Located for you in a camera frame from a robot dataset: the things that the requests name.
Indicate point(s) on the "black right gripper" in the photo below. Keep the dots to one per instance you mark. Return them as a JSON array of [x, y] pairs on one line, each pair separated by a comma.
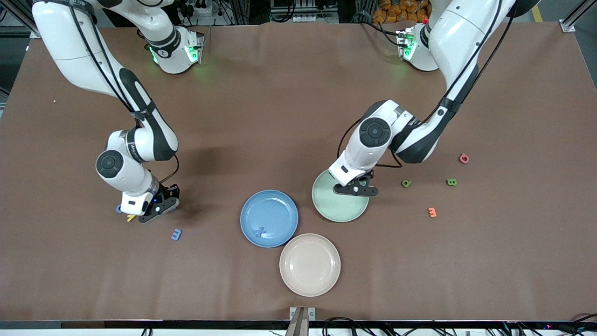
[[169, 192]]

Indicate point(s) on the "blue foam letter E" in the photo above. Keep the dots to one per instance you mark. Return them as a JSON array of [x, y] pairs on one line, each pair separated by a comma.
[[176, 234]]

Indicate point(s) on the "blue foam letter X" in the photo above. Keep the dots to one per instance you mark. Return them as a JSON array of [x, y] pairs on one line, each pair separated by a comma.
[[260, 231]]

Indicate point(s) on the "light green round plate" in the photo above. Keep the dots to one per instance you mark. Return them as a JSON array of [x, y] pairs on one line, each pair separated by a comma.
[[340, 207]]

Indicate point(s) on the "green foam letter P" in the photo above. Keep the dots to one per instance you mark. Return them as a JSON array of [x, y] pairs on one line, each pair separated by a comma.
[[410, 183]]

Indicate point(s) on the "green foam letter B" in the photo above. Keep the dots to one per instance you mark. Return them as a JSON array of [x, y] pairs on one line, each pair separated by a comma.
[[448, 182]]

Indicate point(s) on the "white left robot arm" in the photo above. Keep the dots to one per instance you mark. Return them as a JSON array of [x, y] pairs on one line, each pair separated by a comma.
[[457, 32]]

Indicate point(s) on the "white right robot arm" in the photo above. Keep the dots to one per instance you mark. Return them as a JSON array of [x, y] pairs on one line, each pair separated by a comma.
[[70, 42]]

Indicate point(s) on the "blue round plate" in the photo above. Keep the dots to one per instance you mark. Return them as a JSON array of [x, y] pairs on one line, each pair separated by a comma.
[[275, 210]]

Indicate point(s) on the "table covering sheet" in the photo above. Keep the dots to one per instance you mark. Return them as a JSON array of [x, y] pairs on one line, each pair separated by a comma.
[[298, 116]]

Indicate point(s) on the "beige round plate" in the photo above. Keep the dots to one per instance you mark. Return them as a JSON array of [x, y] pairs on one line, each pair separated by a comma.
[[309, 265]]

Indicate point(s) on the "white socket strip with plugs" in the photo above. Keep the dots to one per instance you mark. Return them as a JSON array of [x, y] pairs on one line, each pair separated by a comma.
[[196, 7]]

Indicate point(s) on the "white power strip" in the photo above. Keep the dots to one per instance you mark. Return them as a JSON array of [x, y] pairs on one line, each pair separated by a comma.
[[315, 18]]

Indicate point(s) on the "orange foam letter E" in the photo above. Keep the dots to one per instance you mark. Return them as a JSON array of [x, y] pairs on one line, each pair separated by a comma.
[[432, 212]]

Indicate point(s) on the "pink foam letter Q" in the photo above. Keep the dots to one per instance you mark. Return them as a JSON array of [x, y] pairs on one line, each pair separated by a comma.
[[460, 159]]

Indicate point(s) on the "pile of orange objects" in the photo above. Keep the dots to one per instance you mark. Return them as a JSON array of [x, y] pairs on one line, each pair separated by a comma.
[[401, 9]]

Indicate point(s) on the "grey metal camera bracket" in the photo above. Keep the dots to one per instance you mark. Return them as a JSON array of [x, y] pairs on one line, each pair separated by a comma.
[[302, 315]]

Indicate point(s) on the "aluminium frame profile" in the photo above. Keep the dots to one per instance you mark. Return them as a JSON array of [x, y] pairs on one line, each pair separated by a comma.
[[576, 18], [11, 11]]

